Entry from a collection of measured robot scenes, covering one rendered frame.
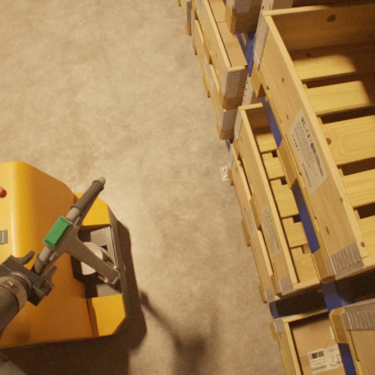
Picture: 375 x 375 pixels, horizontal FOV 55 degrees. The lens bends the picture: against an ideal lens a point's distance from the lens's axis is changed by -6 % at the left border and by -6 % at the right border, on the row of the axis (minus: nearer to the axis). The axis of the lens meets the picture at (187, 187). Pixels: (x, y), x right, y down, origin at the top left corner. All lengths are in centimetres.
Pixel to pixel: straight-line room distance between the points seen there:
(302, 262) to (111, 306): 100
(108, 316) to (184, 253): 66
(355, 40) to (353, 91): 23
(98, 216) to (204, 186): 76
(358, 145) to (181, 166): 155
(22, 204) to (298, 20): 131
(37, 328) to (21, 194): 58
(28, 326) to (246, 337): 130
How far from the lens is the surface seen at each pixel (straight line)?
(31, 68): 334
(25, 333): 160
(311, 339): 195
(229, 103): 202
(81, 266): 201
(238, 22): 159
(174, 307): 235
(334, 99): 134
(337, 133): 127
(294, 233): 170
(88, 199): 111
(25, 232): 169
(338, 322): 117
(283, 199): 173
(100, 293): 213
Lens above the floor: 235
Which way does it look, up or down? 69 degrees down
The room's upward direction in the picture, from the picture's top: 2 degrees counter-clockwise
